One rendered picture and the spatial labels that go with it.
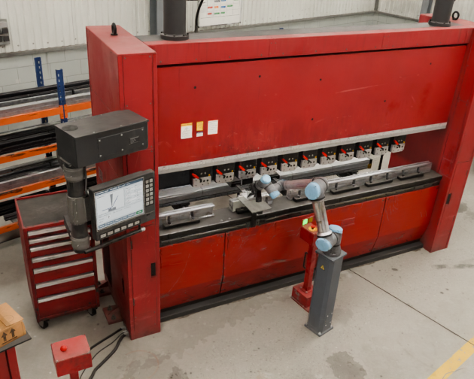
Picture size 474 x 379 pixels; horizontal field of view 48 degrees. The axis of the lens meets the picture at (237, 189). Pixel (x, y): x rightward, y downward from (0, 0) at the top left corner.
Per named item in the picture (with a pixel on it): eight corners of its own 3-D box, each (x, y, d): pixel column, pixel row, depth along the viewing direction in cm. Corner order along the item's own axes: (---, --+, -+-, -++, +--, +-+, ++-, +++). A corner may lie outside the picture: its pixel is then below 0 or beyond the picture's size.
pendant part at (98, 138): (85, 263, 333) (73, 137, 293) (65, 246, 348) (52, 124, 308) (151, 235, 365) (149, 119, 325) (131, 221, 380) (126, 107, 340)
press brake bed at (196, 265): (156, 324, 446) (155, 241, 407) (148, 309, 462) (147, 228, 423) (423, 248, 572) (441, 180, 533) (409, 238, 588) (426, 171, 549)
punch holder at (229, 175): (216, 183, 422) (217, 165, 414) (211, 179, 429) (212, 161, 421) (233, 180, 428) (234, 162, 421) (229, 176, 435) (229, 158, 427)
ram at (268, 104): (149, 176, 391) (147, 68, 354) (145, 171, 398) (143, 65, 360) (445, 128, 518) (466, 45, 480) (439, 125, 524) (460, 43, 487)
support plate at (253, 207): (252, 213, 421) (252, 212, 421) (237, 198, 442) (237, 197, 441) (271, 209, 429) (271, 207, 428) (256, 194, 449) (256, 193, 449)
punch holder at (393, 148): (391, 153, 498) (394, 136, 490) (385, 149, 504) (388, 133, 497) (403, 150, 504) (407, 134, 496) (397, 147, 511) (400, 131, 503)
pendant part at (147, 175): (96, 242, 330) (92, 191, 313) (86, 234, 337) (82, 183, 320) (156, 219, 358) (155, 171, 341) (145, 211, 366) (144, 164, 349)
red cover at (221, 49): (147, 66, 352) (147, 45, 345) (143, 62, 359) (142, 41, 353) (469, 43, 478) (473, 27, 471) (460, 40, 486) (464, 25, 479)
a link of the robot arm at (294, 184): (332, 172, 398) (278, 176, 429) (325, 177, 390) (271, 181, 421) (335, 186, 401) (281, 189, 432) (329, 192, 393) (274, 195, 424)
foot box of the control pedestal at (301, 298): (308, 313, 469) (310, 302, 464) (290, 297, 487) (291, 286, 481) (324, 304, 480) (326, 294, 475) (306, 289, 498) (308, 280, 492)
